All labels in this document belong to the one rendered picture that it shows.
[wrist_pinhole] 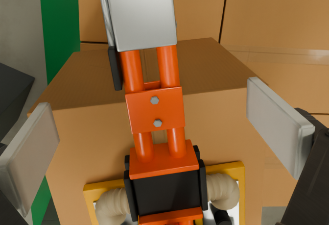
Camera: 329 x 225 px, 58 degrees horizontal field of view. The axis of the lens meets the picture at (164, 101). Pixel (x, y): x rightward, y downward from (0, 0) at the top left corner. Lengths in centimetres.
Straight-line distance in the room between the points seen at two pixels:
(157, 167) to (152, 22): 16
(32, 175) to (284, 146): 13
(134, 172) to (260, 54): 68
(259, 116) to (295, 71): 83
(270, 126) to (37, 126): 13
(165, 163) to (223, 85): 21
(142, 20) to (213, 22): 60
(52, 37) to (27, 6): 16
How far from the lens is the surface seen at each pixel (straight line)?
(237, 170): 55
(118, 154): 53
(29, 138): 17
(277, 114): 17
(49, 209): 125
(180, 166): 35
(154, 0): 30
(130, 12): 30
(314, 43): 102
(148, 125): 33
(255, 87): 19
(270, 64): 97
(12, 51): 153
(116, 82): 31
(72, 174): 57
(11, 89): 137
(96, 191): 55
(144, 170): 35
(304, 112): 18
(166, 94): 32
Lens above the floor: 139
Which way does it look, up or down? 66 degrees down
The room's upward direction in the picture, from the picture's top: 167 degrees clockwise
